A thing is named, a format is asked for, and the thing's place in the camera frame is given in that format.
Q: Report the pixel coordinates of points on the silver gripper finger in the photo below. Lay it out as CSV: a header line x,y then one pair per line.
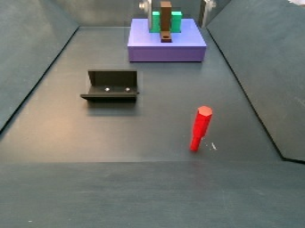
x,y
146,6
208,5

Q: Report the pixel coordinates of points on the red hexagonal peg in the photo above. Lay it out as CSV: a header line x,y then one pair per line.
x,y
200,127

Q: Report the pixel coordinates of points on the purple base board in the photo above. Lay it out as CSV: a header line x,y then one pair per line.
x,y
187,47

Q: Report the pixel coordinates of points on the brown upright block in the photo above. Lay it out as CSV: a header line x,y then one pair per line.
x,y
165,17

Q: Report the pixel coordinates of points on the green block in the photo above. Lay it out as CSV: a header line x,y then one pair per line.
x,y
174,22

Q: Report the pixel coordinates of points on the black angle bracket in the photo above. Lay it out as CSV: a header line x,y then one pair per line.
x,y
113,84

